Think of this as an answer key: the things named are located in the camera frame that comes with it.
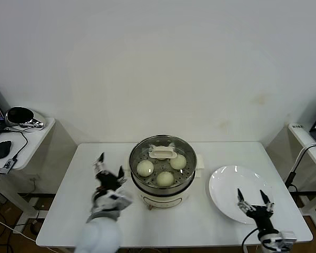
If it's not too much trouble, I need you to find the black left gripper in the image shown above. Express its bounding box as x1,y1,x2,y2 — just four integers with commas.
92,152,127,192

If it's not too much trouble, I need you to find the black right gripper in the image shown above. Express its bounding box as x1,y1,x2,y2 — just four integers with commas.
236,188,276,232

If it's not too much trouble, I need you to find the round glass pot lid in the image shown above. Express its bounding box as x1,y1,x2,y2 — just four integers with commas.
129,134,198,188

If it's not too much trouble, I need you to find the stainless steel steamer basket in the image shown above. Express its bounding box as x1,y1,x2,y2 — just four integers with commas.
122,134,209,193

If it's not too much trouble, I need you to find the white round plate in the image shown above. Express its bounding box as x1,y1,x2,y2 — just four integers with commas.
209,165,275,225

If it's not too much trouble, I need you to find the cream electric cooker pot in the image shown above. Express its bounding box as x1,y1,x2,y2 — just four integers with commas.
122,163,208,211

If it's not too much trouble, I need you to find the white side table with label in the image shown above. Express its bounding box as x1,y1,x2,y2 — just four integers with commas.
265,122,316,232

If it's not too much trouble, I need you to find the white side table with mouse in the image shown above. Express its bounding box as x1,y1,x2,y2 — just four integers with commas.
0,116,78,221

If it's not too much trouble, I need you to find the black computer mouse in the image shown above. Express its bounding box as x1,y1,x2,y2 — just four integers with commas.
0,140,13,159

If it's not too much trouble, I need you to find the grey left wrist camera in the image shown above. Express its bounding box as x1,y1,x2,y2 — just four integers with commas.
109,188,135,211

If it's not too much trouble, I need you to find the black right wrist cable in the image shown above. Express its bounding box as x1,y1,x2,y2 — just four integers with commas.
242,228,259,253

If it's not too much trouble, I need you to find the black cable with adapter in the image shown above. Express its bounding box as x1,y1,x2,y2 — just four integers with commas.
284,144,316,194

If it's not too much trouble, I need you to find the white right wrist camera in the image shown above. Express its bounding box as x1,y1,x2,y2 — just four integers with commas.
275,230,298,250

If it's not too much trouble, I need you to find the white laptop cable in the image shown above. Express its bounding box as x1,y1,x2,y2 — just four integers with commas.
292,141,316,172

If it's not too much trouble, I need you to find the black usb hub cable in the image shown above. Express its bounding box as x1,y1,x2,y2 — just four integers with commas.
4,128,29,160

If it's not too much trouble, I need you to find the white floor cable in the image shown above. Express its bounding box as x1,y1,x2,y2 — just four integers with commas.
0,215,37,242

